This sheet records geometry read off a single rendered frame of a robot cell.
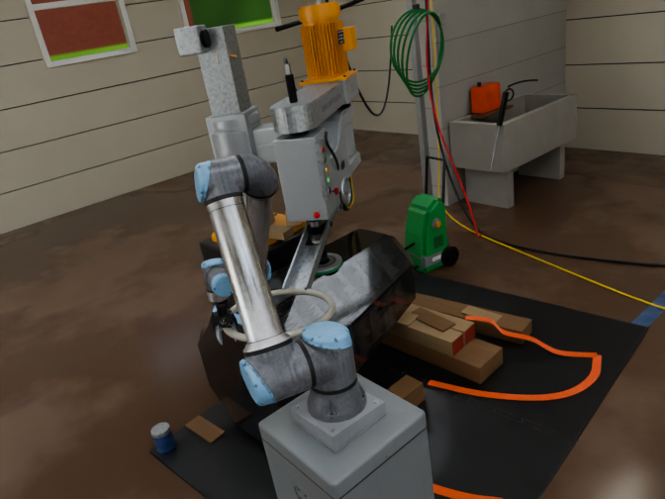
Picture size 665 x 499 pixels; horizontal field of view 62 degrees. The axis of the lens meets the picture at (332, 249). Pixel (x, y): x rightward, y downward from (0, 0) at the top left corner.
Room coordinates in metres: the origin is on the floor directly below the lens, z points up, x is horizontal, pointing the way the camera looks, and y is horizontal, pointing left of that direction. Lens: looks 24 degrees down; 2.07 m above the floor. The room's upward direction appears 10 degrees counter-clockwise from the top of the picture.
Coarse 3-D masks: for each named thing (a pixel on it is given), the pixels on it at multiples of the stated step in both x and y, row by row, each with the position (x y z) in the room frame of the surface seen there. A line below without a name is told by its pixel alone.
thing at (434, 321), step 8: (408, 312) 3.02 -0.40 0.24; (416, 312) 3.01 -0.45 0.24; (424, 312) 2.99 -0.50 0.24; (400, 320) 2.94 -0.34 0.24; (408, 320) 2.92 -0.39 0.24; (424, 320) 2.90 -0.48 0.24; (432, 320) 2.88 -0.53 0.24; (440, 320) 2.87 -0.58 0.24; (448, 320) 2.85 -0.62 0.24; (440, 328) 2.78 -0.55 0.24; (448, 328) 2.78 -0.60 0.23
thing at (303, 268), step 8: (328, 224) 2.70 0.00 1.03; (304, 232) 2.68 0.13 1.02; (328, 232) 2.68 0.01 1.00; (304, 240) 2.65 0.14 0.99; (304, 248) 2.62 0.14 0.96; (312, 248) 2.60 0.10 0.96; (320, 248) 2.53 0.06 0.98; (296, 256) 2.51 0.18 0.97; (304, 256) 2.55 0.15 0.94; (312, 256) 2.53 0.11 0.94; (320, 256) 2.51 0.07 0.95; (296, 264) 2.49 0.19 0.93; (304, 264) 2.49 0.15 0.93; (312, 264) 2.41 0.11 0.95; (288, 272) 2.40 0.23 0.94; (296, 272) 2.45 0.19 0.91; (304, 272) 2.43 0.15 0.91; (312, 272) 2.37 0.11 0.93; (288, 280) 2.37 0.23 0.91; (296, 280) 2.39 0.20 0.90; (304, 280) 2.38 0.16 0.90; (312, 280) 2.35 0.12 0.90
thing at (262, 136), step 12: (228, 132) 3.38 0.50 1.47; (240, 132) 3.37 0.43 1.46; (252, 132) 3.41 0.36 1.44; (264, 132) 3.38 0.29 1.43; (216, 144) 3.42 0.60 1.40; (228, 144) 3.37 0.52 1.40; (240, 144) 3.37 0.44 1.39; (252, 144) 3.39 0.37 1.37; (264, 144) 3.38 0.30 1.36; (264, 156) 3.39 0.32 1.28
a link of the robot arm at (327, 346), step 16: (304, 336) 1.43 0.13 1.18; (320, 336) 1.42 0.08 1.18; (336, 336) 1.41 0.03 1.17; (304, 352) 1.38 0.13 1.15; (320, 352) 1.38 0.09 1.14; (336, 352) 1.38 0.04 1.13; (352, 352) 1.43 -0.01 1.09; (320, 368) 1.36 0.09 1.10; (336, 368) 1.38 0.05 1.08; (352, 368) 1.41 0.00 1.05; (320, 384) 1.38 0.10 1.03; (336, 384) 1.37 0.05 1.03
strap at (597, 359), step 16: (480, 320) 2.83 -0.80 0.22; (512, 336) 2.75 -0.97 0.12; (528, 336) 2.74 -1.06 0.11; (560, 352) 2.64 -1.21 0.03; (576, 352) 2.63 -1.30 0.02; (592, 352) 2.60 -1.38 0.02; (592, 368) 2.47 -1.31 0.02; (432, 384) 2.56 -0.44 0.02; (448, 384) 2.54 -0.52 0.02; (528, 400) 2.30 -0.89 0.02; (448, 496) 1.79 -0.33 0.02; (464, 496) 1.77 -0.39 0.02; (480, 496) 1.76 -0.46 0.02
